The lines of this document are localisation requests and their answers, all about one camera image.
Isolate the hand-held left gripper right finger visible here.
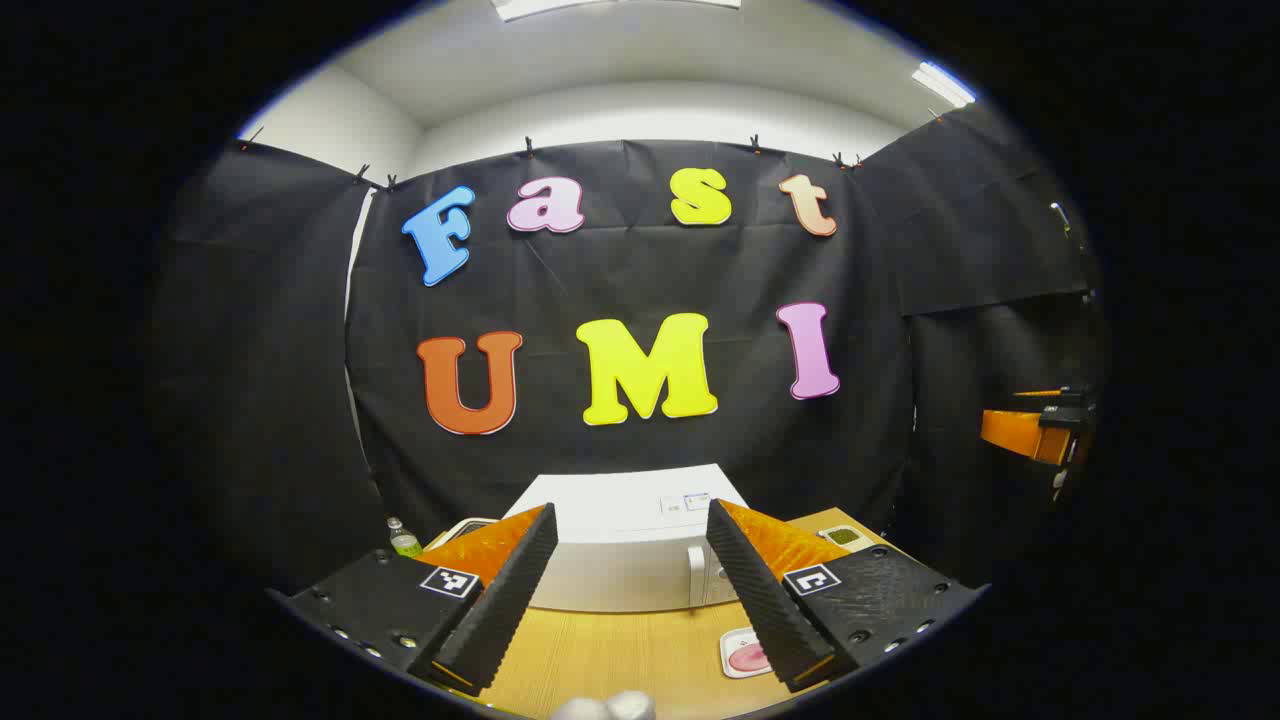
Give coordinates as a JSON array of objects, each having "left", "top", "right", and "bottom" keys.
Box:
[{"left": 706, "top": 498, "right": 991, "bottom": 694}]

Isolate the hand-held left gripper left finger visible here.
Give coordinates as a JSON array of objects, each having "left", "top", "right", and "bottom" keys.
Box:
[{"left": 265, "top": 503, "right": 559, "bottom": 698}]

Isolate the white square plate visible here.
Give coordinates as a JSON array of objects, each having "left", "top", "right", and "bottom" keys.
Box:
[{"left": 719, "top": 627, "right": 776, "bottom": 680}]

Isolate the white microwave oven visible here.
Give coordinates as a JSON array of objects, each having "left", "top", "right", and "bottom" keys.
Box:
[{"left": 503, "top": 463, "right": 753, "bottom": 613}]

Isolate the black backdrop cloth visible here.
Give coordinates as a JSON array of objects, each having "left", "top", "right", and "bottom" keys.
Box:
[{"left": 150, "top": 100, "right": 1106, "bottom": 601}]

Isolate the ceiling light panel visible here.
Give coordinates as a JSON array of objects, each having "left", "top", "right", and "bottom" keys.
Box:
[
  {"left": 912, "top": 62, "right": 976, "bottom": 108},
  {"left": 490, "top": 0, "right": 741, "bottom": 22}
]

